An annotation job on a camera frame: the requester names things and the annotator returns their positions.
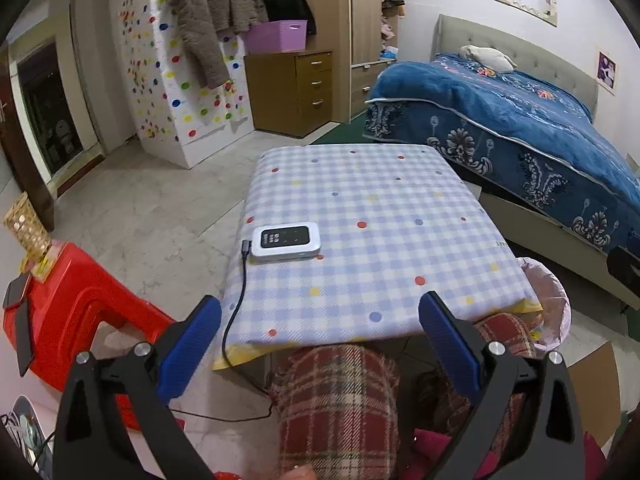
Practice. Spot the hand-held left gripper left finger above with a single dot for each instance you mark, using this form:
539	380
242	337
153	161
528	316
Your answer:
192	345

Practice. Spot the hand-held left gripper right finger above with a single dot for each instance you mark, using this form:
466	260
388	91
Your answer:
450	345

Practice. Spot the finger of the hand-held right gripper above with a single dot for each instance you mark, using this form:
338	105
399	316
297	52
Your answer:
625	265

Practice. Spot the pink lined trash bin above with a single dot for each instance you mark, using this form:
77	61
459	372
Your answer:
552	290

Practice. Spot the beige upholstered bed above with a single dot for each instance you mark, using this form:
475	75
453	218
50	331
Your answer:
530	230

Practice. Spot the magenta garment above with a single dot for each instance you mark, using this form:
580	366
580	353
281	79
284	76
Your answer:
440	455

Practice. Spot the brown cardboard sheet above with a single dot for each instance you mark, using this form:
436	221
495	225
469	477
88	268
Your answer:
600	390

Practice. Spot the person's plaid pants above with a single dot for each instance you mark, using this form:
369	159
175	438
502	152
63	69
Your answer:
340	410

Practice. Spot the blue checked tablecloth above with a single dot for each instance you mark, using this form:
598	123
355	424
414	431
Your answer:
375	240

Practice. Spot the red plastic stool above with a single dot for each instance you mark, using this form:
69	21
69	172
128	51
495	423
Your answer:
65	305

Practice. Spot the white portable device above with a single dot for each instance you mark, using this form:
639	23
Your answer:
285	242

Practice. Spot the blue floral blanket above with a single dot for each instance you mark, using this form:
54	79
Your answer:
500	110

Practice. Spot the gold patterned box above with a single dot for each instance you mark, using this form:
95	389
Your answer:
27	225

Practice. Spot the green floor mat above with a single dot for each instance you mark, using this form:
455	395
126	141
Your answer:
345	134

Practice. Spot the brown wooden door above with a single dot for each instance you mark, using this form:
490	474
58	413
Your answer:
25	170

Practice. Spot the white pillow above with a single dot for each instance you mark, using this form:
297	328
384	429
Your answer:
487	57

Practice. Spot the white cabinet with coloured dots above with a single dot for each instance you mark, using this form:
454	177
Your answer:
150	90

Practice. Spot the wooden drawer cabinet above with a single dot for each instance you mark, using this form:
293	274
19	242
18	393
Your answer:
285	95

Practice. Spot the purple plastic basket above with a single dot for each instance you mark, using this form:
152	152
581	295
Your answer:
275	37

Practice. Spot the wooden wardrobe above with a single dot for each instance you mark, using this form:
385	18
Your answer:
360	35

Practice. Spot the brown padded jacket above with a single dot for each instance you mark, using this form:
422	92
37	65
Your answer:
210	15

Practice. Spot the small purple wall poster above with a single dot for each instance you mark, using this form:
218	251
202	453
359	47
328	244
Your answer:
606	71

